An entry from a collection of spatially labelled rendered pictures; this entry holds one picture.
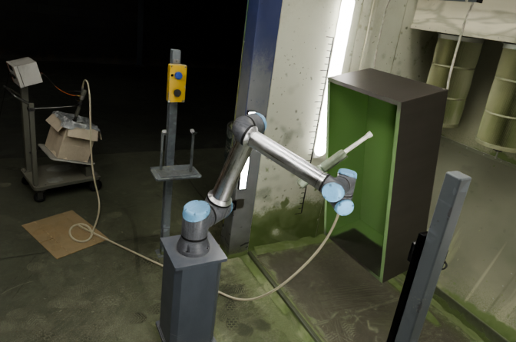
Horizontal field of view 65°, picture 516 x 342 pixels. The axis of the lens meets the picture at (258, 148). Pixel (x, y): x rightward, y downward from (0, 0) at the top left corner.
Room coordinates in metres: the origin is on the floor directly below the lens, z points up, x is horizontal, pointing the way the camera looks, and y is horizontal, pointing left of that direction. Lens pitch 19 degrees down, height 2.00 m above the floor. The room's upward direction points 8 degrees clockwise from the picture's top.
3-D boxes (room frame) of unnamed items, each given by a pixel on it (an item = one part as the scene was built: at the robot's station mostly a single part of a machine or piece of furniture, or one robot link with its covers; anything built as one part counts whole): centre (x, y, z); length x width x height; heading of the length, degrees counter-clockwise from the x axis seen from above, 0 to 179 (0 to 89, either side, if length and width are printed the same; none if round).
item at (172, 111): (2.83, 0.65, 0.82); 0.06 x 0.06 x 1.64; 30
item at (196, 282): (2.01, 0.29, 0.32); 0.31 x 0.31 x 0.64; 30
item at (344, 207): (1.81, -0.44, 1.15); 0.12 x 0.09 x 0.10; 12
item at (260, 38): (2.98, 0.09, 1.14); 0.18 x 0.18 x 2.29; 30
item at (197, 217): (2.02, 0.29, 0.83); 0.17 x 0.15 x 0.18; 151
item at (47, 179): (3.66, 1.96, 0.64); 0.73 x 0.50 x 1.27; 134
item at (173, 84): (2.78, 0.62, 1.42); 0.12 x 0.06 x 0.26; 120
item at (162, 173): (2.69, 0.56, 0.95); 0.26 x 0.15 x 0.32; 120
